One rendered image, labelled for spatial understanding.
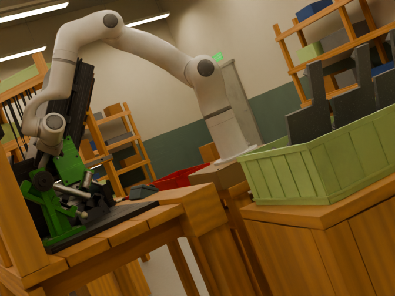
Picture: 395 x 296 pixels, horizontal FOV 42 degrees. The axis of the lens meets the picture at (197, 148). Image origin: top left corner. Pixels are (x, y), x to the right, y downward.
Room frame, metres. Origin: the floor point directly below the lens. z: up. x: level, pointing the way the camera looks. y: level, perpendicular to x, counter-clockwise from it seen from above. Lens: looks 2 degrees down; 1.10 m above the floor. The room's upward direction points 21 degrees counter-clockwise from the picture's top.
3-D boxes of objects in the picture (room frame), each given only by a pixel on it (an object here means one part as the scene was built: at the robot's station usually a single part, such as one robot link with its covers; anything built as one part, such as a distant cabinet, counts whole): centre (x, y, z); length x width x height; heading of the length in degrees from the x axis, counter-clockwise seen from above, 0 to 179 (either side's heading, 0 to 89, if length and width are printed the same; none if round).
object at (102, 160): (2.40, 0.60, 1.11); 0.39 x 0.16 x 0.03; 118
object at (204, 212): (2.41, 0.40, 0.82); 1.50 x 0.14 x 0.15; 28
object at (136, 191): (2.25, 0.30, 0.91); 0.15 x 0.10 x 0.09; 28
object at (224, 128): (2.05, -0.13, 1.02); 0.19 x 0.19 x 0.18
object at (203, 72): (2.01, -0.13, 1.24); 0.19 x 0.12 x 0.24; 9
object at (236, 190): (2.05, -0.13, 0.83); 0.32 x 0.32 x 0.04; 23
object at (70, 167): (2.24, 0.56, 1.17); 0.13 x 0.12 x 0.20; 28
